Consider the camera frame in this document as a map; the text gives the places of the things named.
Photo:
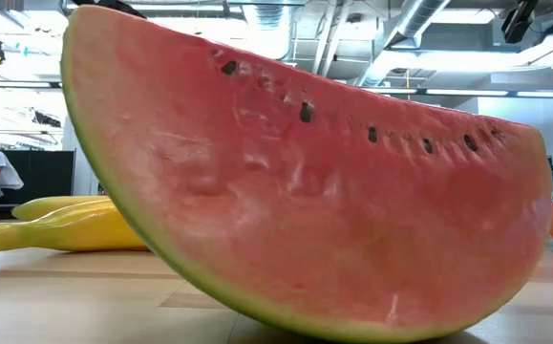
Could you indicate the yellow banana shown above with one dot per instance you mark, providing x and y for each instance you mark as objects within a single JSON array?
[
  {"x": 47, "y": 205},
  {"x": 75, "y": 231}
]

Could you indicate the red watermelon slice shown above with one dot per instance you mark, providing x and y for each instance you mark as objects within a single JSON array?
[{"x": 304, "y": 215}]

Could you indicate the long ceiling light strip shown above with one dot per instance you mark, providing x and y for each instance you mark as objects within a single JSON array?
[{"x": 467, "y": 92}]

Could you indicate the black partition panel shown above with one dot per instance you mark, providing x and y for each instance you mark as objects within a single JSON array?
[{"x": 47, "y": 174}]

